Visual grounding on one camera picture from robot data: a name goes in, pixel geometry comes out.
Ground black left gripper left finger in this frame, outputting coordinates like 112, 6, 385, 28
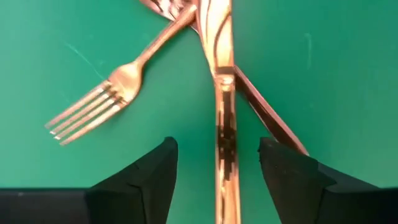
0, 136, 179, 224

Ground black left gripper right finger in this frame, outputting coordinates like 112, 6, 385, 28
257, 136, 398, 224

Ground copper table knife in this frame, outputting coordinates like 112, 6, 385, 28
195, 0, 243, 224

